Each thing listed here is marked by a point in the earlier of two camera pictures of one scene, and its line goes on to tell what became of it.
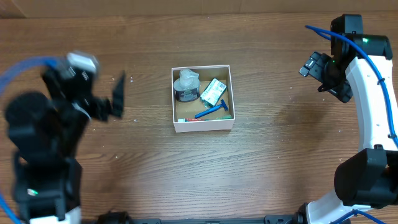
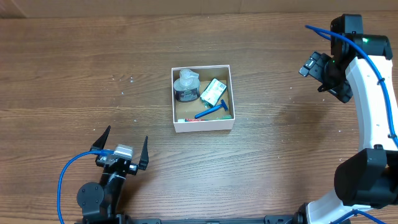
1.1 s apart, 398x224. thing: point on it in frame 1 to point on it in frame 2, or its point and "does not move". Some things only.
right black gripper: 344,93 does not move
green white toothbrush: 224,117 does not move
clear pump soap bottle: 187,86 does not move
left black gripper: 99,109 to 134,168
